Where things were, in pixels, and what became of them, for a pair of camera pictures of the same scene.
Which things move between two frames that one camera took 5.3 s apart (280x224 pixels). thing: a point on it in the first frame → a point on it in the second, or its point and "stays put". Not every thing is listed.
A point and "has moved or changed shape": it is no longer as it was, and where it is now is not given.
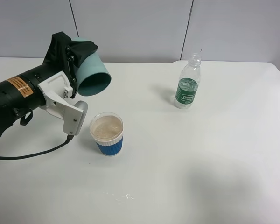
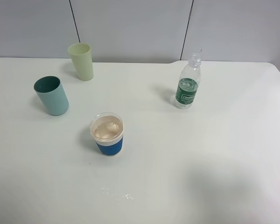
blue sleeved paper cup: (107, 129) stays put
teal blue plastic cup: (93, 78) has moved or changed shape
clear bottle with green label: (188, 83) stays put
